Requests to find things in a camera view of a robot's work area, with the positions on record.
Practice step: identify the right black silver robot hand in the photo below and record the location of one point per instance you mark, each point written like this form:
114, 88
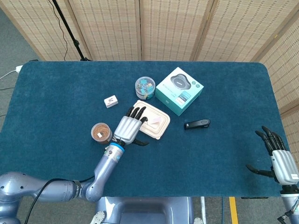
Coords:
285, 165

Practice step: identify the black stapler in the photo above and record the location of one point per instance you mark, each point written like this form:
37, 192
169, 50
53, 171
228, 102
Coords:
198, 123

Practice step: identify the black tripod stand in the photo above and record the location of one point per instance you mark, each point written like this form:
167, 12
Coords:
70, 32

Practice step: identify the white table leg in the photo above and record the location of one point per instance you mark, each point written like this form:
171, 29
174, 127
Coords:
203, 210

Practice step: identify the yellow floor tape strip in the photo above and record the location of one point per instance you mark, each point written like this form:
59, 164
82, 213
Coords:
233, 210

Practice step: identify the white power strip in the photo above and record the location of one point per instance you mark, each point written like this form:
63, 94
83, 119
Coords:
18, 68

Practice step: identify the clear jar of binder clips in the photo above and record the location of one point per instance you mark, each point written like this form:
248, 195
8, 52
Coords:
145, 87

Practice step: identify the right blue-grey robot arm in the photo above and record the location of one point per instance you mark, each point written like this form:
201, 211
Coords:
289, 203

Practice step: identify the clear jar of rubber bands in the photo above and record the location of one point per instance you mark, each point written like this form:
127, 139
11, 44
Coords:
101, 134

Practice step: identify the bamboo folding screen panel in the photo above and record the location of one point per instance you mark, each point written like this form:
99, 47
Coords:
170, 28
236, 30
287, 70
109, 28
35, 23

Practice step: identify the blue-grey robot torso base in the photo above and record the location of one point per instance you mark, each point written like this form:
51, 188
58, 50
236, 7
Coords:
144, 210

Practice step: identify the small white staples box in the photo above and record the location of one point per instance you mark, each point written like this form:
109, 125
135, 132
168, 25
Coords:
110, 101

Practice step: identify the teal speaker product box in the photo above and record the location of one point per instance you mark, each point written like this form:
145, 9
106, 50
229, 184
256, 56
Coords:
178, 91

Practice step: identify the beige lunch box with lid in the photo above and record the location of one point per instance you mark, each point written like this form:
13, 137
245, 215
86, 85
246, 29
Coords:
161, 130

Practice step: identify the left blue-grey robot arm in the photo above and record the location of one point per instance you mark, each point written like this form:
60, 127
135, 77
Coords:
102, 172

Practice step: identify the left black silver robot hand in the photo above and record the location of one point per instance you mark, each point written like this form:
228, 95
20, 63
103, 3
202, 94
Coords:
127, 129

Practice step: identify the blue carpet table mat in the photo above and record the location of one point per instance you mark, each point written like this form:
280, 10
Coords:
58, 105

